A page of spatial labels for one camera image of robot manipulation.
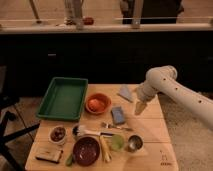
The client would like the metal cup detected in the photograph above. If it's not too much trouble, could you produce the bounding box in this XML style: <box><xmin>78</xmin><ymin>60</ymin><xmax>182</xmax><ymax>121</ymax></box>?
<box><xmin>127</xmin><ymin>135</ymin><xmax>143</xmax><ymax>152</ymax></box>

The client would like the red object on counter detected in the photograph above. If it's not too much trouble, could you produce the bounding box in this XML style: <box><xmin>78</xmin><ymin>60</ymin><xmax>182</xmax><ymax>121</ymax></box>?
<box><xmin>83</xmin><ymin>17</ymin><xmax>94</xmax><ymax>25</ymax></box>

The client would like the dark red bowl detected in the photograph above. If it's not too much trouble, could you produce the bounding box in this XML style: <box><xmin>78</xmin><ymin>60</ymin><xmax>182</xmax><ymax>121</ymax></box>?
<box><xmin>73</xmin><ymin>137</ymin><xmax>100</xmax><ymax>166</ymax></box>

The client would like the small white bowl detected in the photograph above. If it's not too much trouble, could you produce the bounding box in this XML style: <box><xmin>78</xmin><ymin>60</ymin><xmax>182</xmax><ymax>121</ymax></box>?
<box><xmin>49</xmin><ymin>126</ymin><xmax>66</xmax><ymax>145</ymax></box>

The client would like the orange fruit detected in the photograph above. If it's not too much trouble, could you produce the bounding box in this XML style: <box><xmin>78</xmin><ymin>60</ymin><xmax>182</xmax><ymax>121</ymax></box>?
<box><xmin>88</xmin><ymin>99</ymin><xmax>105</xmax><ymax>112</ymax></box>

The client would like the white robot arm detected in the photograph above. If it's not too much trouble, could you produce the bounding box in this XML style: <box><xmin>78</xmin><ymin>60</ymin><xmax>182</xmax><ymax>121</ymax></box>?
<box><xmin>136</xmin><ymin>65</ymin><xmax>213</xmax><ymax>131</ymax></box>

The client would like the green plastic tray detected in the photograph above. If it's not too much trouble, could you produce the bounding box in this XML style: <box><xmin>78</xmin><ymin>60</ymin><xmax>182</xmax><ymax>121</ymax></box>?
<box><xmin>37</xmin><ymin>77</ymin><xmax>88</xmax><ymax>121</ymax></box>

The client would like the grey towel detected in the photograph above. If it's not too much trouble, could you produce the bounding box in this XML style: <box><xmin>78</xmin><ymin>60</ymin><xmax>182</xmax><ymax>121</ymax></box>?
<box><xmin>118</xmin><ymin>84</ymin><xmax>133</xmax><ymax>102</ymax></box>

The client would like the black chair frame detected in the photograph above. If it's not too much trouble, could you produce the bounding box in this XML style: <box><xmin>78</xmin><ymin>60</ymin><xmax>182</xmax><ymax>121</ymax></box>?
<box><xmin>0</xmin><ymin>65</ymin><xmax>41</xmax><ymax>171</ymax></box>

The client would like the green vegetable piece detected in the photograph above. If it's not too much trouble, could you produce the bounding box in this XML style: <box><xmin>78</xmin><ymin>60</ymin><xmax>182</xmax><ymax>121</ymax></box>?
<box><xmin>65</xmin><ymin>154</ymin><xmax>74</xmax><ymax>167</ymax></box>

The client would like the green plastic cup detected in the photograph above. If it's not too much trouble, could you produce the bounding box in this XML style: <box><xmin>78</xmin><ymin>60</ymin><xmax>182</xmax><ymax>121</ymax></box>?
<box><xmin>110</xmin><ymin>135</ymin><xmax>124</xmax><ymax>151</ymax></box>

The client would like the blue grey sponge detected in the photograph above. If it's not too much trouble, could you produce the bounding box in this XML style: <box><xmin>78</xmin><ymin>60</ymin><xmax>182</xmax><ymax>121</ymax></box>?
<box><xmin>111</xmin><ymin>107</ymin><xmax>125</xmax><ymax>125</ymax></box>

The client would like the wooden block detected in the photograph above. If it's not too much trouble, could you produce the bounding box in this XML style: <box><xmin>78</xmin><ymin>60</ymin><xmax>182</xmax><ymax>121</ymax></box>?
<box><xmin>35</xmin><ymin>147</ymin><xmax>63</xmax><ymax>163</ymax></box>

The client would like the orange bowl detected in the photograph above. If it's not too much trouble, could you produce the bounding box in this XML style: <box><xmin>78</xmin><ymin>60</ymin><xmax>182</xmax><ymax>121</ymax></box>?
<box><xmin>85</xmin><ymin>93</ymin><xmax>111</xmax><ymax>115</ymax></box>

